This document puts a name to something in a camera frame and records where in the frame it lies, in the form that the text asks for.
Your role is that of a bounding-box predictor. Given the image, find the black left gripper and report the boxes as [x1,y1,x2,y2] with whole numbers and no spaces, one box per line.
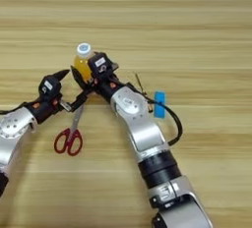
[28,69,90,123]

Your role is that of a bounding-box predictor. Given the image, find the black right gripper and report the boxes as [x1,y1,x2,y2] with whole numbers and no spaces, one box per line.
[70,60,127,103]

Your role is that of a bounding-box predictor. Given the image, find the orange juice bottle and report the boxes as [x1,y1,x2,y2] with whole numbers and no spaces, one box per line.
[72,42,96,84]

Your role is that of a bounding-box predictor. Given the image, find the blue rectangular eraser block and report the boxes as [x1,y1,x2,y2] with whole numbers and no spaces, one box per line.
[154,90,166,119]

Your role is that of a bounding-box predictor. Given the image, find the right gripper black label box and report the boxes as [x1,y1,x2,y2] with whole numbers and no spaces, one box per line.
[88,52,114,79]

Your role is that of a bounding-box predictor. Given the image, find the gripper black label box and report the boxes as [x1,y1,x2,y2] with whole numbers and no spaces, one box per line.
[38,76,63,100]
[88,52,114,79]

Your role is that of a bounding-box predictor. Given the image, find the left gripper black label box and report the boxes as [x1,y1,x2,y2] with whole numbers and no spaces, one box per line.
[38,76,63,100]

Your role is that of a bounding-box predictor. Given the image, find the red handled scissors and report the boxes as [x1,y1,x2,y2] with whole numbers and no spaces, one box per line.
[53,103,85,157]

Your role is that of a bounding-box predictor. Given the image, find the amber handled screwdriver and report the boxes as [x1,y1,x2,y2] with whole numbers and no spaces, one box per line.
[133,72,154,113]

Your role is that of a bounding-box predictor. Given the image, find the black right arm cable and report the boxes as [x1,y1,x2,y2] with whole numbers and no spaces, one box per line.
[131,83,184,147]

